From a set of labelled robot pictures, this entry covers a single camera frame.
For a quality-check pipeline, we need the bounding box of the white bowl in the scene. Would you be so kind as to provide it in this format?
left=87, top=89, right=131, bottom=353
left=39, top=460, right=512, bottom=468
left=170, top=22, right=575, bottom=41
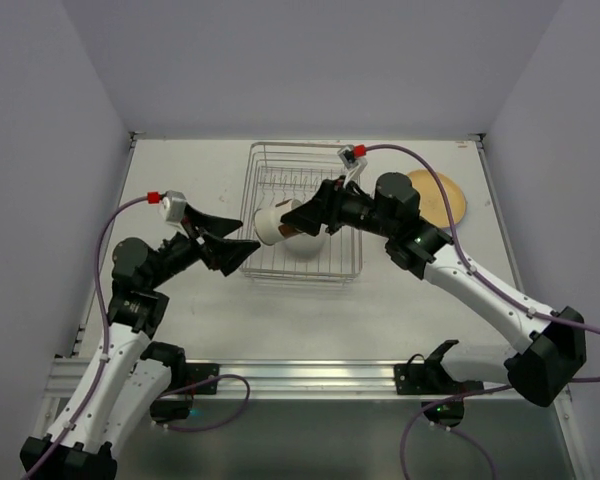
left=282, top=234, right=326, bottom=260

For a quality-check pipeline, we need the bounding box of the white and brown cup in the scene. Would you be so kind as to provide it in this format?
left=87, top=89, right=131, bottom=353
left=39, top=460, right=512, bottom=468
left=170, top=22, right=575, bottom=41
left=253, top=199, right=301, bottom=246

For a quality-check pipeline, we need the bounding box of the yellow plate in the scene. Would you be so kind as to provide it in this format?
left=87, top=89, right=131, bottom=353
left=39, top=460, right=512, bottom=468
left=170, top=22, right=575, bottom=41
left=407, top=169, right=467, bottom=229

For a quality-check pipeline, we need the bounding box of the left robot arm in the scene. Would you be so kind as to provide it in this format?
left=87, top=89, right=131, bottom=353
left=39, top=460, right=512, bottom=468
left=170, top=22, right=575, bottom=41
left=20, top=192, right=260, bottom=479

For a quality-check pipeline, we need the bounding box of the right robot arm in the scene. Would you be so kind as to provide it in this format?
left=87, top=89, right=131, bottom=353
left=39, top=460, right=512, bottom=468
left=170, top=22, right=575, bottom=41
left=281, top=173, right=586, bottom=407

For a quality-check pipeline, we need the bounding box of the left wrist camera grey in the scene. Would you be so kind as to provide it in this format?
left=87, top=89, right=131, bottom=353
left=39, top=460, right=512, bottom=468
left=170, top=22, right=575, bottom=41
left=159, top=190, right=187, bottom=224

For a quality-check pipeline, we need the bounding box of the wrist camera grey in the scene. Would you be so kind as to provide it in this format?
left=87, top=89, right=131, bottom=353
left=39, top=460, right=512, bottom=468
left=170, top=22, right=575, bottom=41
left=159, top=190, right=187, bottom=224
left=337, top=145, right=367, bottom=184

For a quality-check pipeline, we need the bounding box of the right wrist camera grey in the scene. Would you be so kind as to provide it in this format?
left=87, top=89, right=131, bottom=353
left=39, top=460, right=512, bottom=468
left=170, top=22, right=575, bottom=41
left=337, top=145, right=367, bottom=184

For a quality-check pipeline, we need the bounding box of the metal wire dish rack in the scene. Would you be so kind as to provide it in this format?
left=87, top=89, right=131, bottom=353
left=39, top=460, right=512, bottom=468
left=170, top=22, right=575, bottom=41
left=238, top=141, right=362, bottom=283

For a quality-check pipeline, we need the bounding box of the aluminium front rail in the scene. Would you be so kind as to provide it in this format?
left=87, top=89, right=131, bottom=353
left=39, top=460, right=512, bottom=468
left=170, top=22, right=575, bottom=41
left=44, top=357, right=571, bottom=401

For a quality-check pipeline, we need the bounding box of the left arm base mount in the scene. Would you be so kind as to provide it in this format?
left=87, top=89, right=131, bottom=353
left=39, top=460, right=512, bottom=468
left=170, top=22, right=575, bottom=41
left=149, top=363, right=220, bottom=423

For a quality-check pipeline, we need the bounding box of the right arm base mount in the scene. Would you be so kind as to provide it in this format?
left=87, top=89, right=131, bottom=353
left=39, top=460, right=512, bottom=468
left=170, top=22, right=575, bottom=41
left=393, top=340, right=484, bottom=428

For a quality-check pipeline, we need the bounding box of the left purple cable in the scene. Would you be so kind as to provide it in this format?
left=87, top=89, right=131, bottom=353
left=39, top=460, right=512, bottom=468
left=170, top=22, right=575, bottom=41
left=24, top=190, right=252, bottom=480

